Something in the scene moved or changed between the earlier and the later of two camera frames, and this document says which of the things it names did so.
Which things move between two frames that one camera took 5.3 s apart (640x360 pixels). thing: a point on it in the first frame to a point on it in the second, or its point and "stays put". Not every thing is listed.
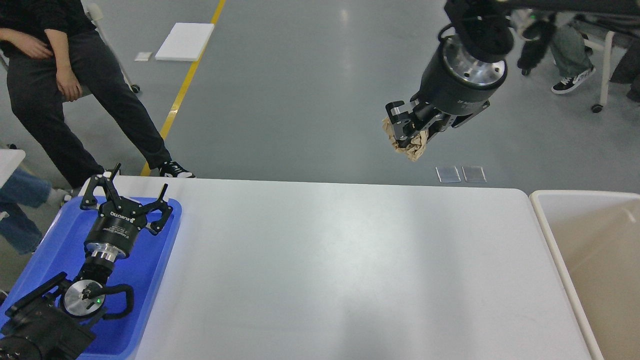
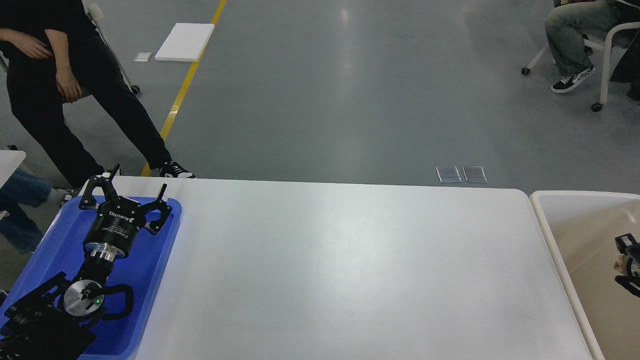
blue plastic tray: (143, 267) stays put
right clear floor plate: (474, 174) stays put
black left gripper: (119, 221) stays put
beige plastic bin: (595, 235) stays put
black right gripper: (455, 82) to (627, 245)
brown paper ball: (412, 151) to (620, 266)
